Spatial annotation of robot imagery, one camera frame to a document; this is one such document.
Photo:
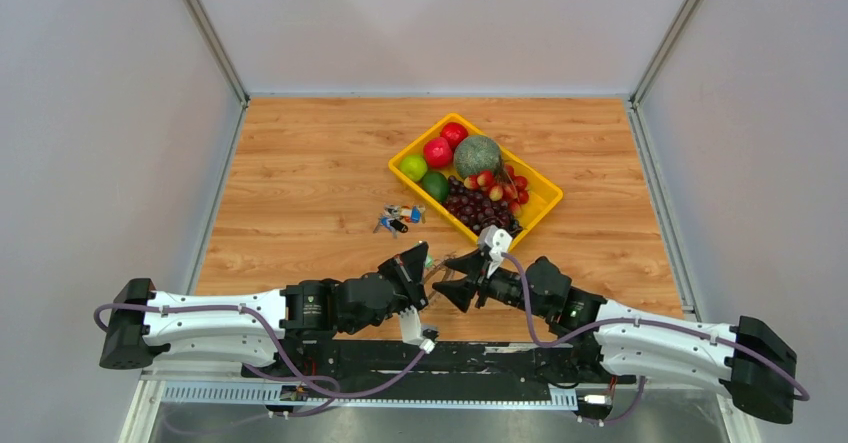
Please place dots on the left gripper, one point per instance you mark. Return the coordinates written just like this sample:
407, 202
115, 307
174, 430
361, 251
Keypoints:
408, 271

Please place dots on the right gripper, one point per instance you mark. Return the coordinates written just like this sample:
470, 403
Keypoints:
462, 291

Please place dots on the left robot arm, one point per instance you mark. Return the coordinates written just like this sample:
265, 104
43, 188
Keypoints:
144, 323

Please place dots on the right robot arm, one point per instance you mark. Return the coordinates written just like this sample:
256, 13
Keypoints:
746, 362

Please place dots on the pile of tagged keys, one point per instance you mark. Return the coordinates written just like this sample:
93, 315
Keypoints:
395, 219

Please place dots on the purple grape bunch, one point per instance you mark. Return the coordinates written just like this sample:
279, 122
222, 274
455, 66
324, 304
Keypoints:
477, 217

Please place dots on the dark green lime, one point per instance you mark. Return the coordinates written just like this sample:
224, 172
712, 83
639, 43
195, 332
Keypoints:
436, 185

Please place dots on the light green apple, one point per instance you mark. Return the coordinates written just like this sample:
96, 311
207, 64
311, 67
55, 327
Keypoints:
414, 167

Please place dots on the yellow plastic tray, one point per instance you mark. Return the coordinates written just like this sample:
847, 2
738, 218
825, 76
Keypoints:
544, 195

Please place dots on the red apple near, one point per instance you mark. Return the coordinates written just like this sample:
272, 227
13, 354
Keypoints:
438, 153

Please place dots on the red apple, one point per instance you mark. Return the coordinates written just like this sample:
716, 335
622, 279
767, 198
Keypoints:
438, 153
454, 133

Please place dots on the green netted melon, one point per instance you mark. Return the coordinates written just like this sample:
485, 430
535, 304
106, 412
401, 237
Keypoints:
475, 154

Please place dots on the red apple far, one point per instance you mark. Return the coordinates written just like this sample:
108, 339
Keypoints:
454, 133

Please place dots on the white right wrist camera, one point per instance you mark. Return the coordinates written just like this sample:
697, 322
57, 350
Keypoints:
493, 243

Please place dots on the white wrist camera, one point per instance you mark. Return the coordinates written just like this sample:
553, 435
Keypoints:
493, 243
415, 333

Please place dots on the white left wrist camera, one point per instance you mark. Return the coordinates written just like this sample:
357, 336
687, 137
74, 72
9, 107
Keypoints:
415, 333

